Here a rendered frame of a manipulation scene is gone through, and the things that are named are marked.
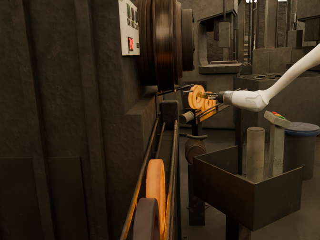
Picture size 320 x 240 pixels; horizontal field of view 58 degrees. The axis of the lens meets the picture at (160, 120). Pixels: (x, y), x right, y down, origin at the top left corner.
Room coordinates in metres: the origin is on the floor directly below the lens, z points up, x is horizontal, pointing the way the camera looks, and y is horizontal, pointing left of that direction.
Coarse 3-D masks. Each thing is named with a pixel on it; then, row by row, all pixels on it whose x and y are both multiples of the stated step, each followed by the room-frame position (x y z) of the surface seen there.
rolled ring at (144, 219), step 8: (144, 200) 0.52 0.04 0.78; (152, 200) 0.52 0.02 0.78; (136, 208) 0.50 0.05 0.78; (144, 208) 0.49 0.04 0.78; (152, 208) 0.49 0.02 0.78; (136, 216) 0.48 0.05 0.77; (144, 216) 0.47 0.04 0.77; (152, 216) 0.48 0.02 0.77; (136, 224) 0.46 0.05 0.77; (144, 224) 0.46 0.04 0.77; (152, 224) 0.47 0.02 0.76; (136, 232) 0.45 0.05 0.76; (144, 232) 0.45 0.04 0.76; (152, 232) 0.46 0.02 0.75
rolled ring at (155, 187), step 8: (152, 160) 0.70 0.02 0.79; (160, 160) 0.70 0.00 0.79; (152, 168) 0.66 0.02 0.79; (160, 168) 0.66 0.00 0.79; (152, 176) 0.64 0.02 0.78; (160, 176) 0.65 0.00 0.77; (152, 184) 0.62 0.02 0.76; (160, 184) 0.64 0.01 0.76; (152, 192) 0.61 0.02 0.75; (160, 192) 0.63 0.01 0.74; (160, 200) 0.62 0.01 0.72; (160, 208) 0.61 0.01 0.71; (160, 216) 0.60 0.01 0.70; (160, 224) 0.61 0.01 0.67; (160, 232) 0.62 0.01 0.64
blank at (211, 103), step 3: (207, 99) 1.95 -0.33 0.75; (204, 102) 1.92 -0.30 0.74; (207, 102) 1.95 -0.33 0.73; (210, 102) 2.01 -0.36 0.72; (213, 102) 2.01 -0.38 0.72; (204, 105) 1.92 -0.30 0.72; (207, 105) 1.95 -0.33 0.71; (210, 105) 2.00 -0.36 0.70; (213, 105) 2.01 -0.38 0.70; (201, 108) 1.94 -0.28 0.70; (204, 108) 1.92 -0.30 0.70; (207, 108) 1.95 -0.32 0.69; (213, 108) 2.01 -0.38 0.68; (207, 111) 1.94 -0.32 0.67
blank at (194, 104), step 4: (192, 88) 1.84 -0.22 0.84; (196, 88) 1.84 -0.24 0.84; (200, 88) 1.88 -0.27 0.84; (192, 92) 1.82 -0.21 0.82; (196, 92) 1.84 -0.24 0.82; (204, 92) 1.92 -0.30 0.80; (192, 96) 1.81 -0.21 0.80; (192, 100) 1.81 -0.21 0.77; (196, 100) 1.85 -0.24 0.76; (200, 100) 1.89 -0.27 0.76; (192, 104) 1.82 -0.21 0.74; (196, 104) 1.85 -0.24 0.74; (200, 104) 1.89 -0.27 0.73; (196, 108) 1.85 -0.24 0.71
